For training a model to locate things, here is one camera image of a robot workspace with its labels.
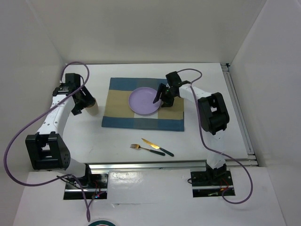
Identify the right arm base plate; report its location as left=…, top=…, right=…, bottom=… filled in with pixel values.
left=187, top=170, right=235, bottom=198

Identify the beige paper cup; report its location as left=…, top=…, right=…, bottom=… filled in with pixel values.
left=85, top=98, right=99, bottom=116

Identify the gold fork green handle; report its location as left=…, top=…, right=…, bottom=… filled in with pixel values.
left=130, top=144, right=165, bottom=156

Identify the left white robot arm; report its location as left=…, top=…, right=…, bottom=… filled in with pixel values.
left=25, top=73, right=98, bottom=188

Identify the gold knife green handle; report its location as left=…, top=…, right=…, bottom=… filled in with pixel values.
left=142, top=138, right=174, bottom=157

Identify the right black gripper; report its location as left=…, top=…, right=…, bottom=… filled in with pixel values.
left=153, top=83, right=176, bottom=107

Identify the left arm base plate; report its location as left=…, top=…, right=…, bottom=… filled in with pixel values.
left=62, top=172, right=109, bottom=200

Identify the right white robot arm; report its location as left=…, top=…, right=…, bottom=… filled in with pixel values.
left=153, top=72, right=230, bottom=185

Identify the green round sticker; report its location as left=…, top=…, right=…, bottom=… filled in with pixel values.
left=88, top=219, right=116, bottom=226

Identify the blue tan checked placemat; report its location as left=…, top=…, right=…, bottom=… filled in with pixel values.
left=102, top=78, right=184, bottom=132

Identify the purple plate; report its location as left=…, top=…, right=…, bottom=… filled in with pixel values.
left=128, top=87, right=161, bottom=116

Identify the aluminium right side rail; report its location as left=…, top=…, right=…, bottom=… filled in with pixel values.
left=221, top=63, right=259, bottom=167

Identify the aluminium front rail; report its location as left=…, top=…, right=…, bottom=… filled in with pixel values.
left=84, top=160, right=257, bottom=170

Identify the aluminium rail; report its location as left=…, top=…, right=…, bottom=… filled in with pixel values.
left=221, top=63, right=259, bottom=167
left=84, top=160, right=257, bottom=170

